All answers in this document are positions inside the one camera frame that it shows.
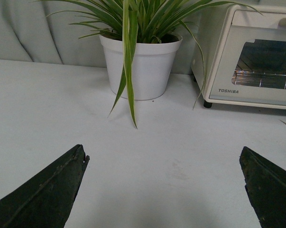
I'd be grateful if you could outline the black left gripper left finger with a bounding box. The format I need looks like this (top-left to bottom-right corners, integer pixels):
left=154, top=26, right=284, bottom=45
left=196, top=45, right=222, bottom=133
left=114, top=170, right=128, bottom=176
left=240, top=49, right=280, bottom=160
left=0, top=144, right=90, bottom=228

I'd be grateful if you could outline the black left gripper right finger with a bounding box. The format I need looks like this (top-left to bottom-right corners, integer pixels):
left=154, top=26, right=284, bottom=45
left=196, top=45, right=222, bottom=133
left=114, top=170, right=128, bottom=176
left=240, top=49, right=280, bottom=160
left=240, top=146, right=286, bottom=228

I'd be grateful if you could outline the white glass oven door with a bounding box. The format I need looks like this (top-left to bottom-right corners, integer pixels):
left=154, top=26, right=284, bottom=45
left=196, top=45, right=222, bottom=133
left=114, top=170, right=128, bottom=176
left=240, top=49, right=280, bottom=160
left=209, top=10, right=286, bottom=105

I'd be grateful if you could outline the white Toshiba toaster oven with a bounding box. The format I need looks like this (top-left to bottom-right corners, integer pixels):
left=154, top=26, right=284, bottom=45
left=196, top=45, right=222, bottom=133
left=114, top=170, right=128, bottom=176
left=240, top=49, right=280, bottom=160
left=191, top=0, right=286, bottom=109

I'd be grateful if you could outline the white plastic flower pot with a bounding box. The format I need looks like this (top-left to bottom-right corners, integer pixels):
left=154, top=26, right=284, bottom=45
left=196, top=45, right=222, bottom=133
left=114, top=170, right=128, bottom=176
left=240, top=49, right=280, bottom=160
left=100, top=33, right=183, bottom=100

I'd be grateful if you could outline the green striped spider plant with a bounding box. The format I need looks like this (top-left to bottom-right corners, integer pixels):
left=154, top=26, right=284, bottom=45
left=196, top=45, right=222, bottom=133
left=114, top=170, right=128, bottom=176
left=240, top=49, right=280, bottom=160
left=34, top=0, right=264, bottom=130

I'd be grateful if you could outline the wire oven rack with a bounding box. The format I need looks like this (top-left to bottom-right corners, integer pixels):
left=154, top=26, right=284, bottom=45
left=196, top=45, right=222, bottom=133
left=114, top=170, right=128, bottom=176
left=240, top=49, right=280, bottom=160
left=231, top=56, right=286, bottom=90

